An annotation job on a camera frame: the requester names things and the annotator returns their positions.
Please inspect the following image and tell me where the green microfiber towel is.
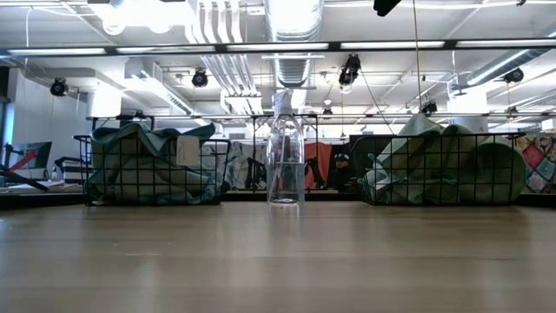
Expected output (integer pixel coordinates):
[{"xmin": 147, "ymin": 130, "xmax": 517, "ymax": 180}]
[
  {"xmin": 361, "ymin": 163, "xmax": 420, "ymax": 204},
  {"xmin": 447, "ymin": 124, "xmax": 528, "ymax": 204},
  {"xmin": 376, "ymin": 112, "xmax": 448, "ymax": 179}
]

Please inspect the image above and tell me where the blue microfiber towel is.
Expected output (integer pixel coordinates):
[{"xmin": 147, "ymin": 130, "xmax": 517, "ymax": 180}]
[
  {"xmin": 88, "ymin": 121, "xmax": 217, "ymax": 175},
  {"xmin": 89, "ymin": 167, "xmax": 221, "ymax": 204}
]

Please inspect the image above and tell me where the orange hanging cloth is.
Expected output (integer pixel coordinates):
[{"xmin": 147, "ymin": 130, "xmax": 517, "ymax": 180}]
[{"xmin": 302, "ymin": 142, "xmax": 334, "ymax": 190}]

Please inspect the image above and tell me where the person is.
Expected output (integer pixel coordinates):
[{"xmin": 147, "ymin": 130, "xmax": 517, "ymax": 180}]
[{"xmin": 327, "ymin": 151, "xmax": 360, "ymax": 193}]

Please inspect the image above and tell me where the clear plastic spray bottle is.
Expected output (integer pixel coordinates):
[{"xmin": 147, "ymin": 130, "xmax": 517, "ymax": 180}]
[{"xmin": 265, "ymin": 89, "xmax": 307, "ymax": 207}]

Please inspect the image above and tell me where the white blue patterned cloth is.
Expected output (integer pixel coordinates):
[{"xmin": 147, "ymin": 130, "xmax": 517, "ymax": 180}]
[{"xmin": 201, "ymin": 140, "xmax": 269, "ymax": 191}]

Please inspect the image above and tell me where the colourful patchwork quilt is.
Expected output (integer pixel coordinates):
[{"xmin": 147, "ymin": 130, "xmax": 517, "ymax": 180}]
[{"xmin": 513, "ymin": 135, "xmax": 556, "ymax": 195}]

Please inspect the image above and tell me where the computer monitor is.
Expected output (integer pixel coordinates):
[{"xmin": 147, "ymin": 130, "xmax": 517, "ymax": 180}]
[{"xmin": 7, "ymin": 140, "xmax": 54, "ymax": 171}]

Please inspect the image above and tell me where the dark wire basket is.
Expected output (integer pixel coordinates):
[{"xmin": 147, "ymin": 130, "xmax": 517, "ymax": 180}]
[
  {"xmin": 348, "ymin": 131, "xmax": 528, "ymax": 207},
  {"xmin": 72, "ymin": 132, "xmax": 232, "ymax": 207}
]

